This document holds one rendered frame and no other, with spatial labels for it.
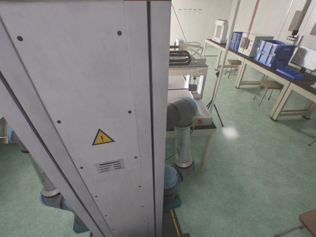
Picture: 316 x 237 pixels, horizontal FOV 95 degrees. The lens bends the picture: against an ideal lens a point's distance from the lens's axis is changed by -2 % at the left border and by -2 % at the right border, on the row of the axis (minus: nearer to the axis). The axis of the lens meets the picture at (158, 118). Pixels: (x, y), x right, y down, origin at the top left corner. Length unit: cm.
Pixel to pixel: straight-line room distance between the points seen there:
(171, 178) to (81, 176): 53
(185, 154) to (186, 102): 31
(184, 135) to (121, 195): 42
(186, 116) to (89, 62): 54
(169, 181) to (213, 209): 111
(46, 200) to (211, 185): 166
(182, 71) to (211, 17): 761
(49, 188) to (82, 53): 79
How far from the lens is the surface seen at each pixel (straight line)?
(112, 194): 63
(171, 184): 92
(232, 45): 536
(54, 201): 104
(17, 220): 232
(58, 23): 32
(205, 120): 157
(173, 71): 169
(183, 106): 73
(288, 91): 340
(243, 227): 199
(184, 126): 77
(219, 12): 936
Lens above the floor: 173
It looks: 36 degrees down
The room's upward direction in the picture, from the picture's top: straight up
